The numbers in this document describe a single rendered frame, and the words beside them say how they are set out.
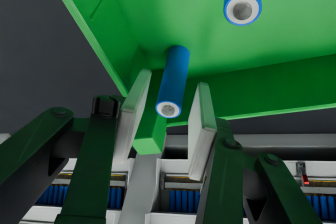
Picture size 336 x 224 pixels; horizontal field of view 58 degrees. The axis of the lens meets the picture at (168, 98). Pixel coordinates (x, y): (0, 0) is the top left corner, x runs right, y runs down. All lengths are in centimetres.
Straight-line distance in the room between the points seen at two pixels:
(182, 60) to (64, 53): 77
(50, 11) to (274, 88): 75
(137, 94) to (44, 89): 99
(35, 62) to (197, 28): 87
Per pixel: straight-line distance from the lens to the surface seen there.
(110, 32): 22
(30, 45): 103
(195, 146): 15
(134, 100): 15
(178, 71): 22
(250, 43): 25
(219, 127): 17
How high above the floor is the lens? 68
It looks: 43 degrees down
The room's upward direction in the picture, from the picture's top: 168 degrees counter-clockwise
